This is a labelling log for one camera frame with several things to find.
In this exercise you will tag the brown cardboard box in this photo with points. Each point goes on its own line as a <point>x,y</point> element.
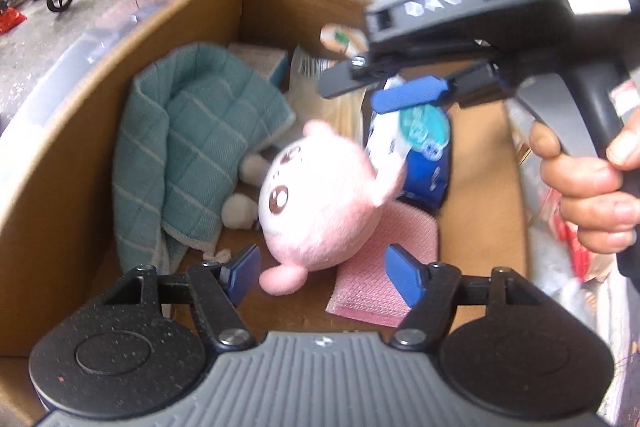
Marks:
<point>56,161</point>

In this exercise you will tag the pink knitted cloth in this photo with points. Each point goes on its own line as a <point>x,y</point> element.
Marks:
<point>378,286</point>

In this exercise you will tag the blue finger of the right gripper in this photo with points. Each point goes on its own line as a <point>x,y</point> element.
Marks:
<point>409,94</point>
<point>350,75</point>

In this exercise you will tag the blue tissue pack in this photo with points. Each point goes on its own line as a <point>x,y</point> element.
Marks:
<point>421,136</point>

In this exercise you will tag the pink plush toy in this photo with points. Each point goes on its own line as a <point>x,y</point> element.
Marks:
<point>319,202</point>

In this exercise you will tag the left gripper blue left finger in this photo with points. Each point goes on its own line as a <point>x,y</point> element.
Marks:
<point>217,290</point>

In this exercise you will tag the right hand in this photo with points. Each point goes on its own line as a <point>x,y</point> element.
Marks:
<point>591,188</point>

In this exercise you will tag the red plastic bag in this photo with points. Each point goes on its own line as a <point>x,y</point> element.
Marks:
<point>9,19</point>

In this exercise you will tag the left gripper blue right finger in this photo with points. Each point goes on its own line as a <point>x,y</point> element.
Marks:
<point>429,292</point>

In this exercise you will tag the teal checked towel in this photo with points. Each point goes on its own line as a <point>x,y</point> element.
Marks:
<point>189,120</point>

